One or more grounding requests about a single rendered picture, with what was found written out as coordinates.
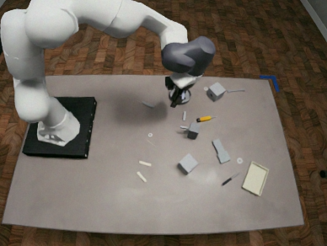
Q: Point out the cream shallow tray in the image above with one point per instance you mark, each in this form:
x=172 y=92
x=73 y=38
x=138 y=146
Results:
x=254 y=179

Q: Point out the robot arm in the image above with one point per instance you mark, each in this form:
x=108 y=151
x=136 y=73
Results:
x=50 y=23

